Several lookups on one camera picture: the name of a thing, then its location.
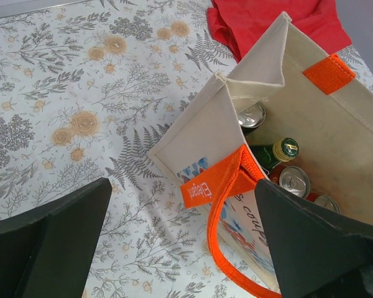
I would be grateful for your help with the black energy drink can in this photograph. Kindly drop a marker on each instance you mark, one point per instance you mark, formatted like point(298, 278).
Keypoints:
point(251, 118)

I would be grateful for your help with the green glass bottle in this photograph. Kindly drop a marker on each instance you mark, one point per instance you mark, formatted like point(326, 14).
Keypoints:
point(270, 156)

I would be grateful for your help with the red cloth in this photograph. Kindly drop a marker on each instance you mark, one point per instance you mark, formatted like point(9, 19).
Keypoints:
point(238, 24)

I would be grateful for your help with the beige canvas bag orange handles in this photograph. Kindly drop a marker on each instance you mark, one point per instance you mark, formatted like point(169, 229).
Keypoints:
point(309, 96)

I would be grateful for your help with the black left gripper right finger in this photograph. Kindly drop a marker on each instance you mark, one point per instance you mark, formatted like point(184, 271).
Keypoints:
point(316, 252)

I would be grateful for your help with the red cola can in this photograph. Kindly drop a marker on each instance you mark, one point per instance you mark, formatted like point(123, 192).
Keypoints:
point(291, 178)
point(324, 201)

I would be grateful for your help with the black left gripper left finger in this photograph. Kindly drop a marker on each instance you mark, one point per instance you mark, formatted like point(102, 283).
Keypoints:
point(47, 251)

